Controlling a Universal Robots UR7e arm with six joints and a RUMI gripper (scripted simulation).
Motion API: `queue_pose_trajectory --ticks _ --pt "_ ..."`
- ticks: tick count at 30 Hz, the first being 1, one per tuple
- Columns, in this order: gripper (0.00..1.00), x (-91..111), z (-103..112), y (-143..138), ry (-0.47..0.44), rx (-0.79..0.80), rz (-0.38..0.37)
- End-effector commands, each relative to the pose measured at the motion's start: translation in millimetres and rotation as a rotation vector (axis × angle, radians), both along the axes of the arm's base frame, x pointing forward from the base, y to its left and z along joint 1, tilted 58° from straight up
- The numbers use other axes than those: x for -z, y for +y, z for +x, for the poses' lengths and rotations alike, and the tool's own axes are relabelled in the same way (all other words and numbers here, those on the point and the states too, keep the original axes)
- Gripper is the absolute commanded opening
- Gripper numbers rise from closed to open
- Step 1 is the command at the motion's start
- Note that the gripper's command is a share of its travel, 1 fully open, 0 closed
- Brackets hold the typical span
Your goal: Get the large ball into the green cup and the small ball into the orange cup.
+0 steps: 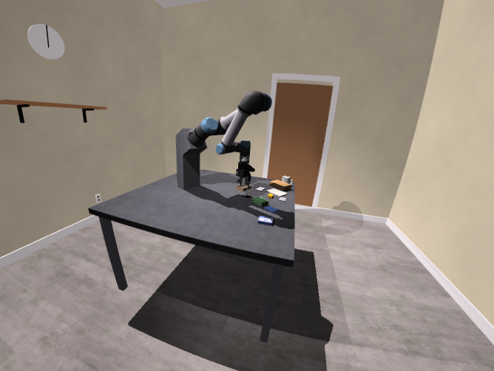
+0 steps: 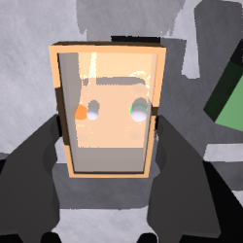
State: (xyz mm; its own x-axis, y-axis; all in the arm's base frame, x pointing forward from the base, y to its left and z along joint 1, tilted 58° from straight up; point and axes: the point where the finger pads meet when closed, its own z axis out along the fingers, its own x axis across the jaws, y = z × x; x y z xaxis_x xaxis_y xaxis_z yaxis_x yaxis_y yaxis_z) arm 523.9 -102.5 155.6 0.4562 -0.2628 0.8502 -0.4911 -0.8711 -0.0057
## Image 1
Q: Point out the light brown wooden box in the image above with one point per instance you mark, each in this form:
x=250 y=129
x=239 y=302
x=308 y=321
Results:
x=282 y=186

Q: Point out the blue flat square pad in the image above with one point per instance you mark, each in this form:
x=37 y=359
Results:
x=271 y=209

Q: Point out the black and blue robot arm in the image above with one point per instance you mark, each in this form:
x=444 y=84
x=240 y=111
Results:
x=253 y=102

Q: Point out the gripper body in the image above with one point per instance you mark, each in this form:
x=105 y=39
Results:
x=242 y=170

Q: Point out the wooden ball-in-hole puzzle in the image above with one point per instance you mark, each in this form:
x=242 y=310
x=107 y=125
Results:
x=243 y=187

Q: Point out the green rectangular box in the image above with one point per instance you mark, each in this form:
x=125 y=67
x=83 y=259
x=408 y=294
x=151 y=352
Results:
x=260 y=201

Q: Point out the white mug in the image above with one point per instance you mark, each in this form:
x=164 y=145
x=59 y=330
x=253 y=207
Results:
x=286 y=179

